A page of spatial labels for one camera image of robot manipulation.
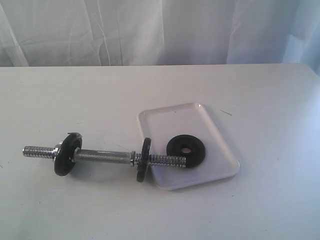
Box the white plastic tray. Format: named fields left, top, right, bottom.
left=137, top=102, right=240, bottom=191

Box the chrome spinlock collar nut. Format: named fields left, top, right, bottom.
left=52, top=146, right=61, bottom=161

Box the black weight plate with tape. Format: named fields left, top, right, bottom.
left=54, top=132, right=82, bottom=177

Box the chrome threaded dumbbell bar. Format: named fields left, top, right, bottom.
left=22, top=146, right=186, bottom=168

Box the white fabric backdrop curtain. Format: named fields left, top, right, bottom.
left=0, top=0, right=320, bottom=72

